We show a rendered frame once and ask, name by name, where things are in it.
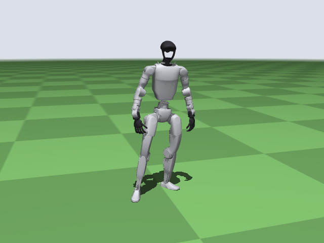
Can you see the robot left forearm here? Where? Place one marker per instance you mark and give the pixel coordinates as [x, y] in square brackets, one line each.
[189, 103]

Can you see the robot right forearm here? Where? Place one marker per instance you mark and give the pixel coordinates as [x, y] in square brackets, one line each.
[136, 103]

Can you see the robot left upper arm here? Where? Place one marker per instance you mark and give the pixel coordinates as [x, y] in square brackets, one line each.
[184, 80]

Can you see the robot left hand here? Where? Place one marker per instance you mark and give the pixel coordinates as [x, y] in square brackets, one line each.
[191, 121]

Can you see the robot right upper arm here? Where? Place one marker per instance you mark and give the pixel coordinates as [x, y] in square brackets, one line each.
[147, 72]

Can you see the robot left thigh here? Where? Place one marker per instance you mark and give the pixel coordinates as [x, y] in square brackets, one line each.
[175, 134]

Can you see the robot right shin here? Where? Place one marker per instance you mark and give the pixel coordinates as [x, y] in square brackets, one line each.
[140, 171]

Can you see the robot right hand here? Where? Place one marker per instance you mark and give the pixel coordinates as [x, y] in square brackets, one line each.
[139, 125]

